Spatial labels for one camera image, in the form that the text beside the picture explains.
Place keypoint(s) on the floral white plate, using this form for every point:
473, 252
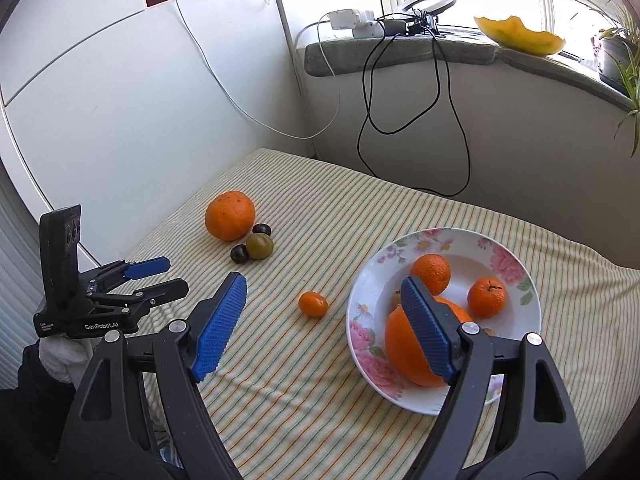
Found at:
471, 256

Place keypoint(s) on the grey windowsill mat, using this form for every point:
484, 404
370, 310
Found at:
347, 56

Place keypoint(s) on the potted spider plant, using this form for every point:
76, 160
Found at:
606, 40

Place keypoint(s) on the ring light stand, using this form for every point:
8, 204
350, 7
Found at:
415, 17

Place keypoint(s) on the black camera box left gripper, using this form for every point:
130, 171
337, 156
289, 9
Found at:
59, 235

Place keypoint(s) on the white gloved left hand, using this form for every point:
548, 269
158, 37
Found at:
65, 359

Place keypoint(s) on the large orange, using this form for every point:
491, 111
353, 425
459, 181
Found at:
405, 353
230, 216

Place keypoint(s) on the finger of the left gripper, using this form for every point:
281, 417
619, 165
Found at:
146, 268
163, 293

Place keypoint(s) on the dark plum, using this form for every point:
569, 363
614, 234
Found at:
239, 254
262, 228

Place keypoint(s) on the yellow melon rind bowl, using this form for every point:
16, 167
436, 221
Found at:
512, 34

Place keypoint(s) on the white power adapter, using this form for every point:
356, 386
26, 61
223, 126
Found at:
362, 24

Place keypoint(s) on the small mandarin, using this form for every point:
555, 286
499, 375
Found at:
486, 297

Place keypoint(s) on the tiny kumquat orange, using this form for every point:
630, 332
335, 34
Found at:
313, 304

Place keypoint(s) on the green-brown plum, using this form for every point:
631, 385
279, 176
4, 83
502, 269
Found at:
259, 246

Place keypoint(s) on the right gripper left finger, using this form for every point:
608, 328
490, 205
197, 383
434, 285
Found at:
108, 432

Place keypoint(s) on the striped table cloth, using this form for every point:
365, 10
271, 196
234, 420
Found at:
288, 400

